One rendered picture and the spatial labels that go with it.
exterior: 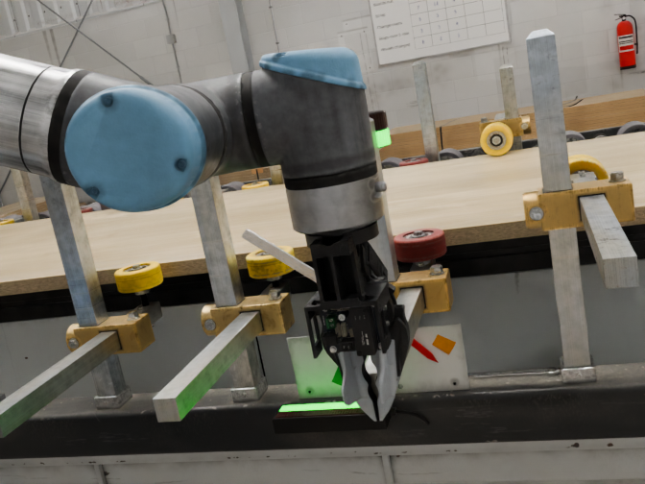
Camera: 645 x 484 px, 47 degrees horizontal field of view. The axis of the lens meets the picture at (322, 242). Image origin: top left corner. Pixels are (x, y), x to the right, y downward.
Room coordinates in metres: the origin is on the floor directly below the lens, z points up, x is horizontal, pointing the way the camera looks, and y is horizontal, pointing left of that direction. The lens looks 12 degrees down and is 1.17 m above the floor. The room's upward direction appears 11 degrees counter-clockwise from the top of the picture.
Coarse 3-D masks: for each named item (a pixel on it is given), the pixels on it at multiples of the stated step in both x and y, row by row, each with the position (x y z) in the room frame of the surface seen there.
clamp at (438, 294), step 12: (408, 276) 1.02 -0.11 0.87; (420, 276) 1.01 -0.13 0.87; (432, 276) 1.00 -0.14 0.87; (444, 276) 0.99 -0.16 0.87; (396, 288) 1.00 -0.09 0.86; (432, 288) 0.99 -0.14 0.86; (444, 288) 0.98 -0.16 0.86; (432, 300) 0.99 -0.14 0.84; (444, 300) 0.98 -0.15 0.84; (432, 312) 0.99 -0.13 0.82
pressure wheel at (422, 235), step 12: (396, 240) 1.10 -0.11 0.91; (408, 240) 1.09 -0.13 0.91; (420, 240) 1.08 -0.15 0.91; (432, 240) 1.08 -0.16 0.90; (444, 240) 1.10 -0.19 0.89; (396, 252) 1.10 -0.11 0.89; (408, 252) 1.08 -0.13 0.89; (420, 252) 1.08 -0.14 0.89; (432, 252) 1.08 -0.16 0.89; (444, 252) 1.09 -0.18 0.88
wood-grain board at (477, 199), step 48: (576, 144) 1.78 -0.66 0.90; (624, 144) 1.65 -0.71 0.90; (240, 192) 2.06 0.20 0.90; (432, 192) 1.49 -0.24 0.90; (480, 192) 1.40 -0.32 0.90; (0, 240) 1.99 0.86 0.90; (48, 240) 1.83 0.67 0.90; (96, 240) 1.68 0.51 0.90; (144, 240) 1.56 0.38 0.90; (192, 240) 1.46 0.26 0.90; (240, 240) 1.36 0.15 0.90; (288, 240) 1.28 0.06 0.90; (480, 240) 1.13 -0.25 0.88; (0, 288) 1.40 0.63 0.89; (48, 288) 1.37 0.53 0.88
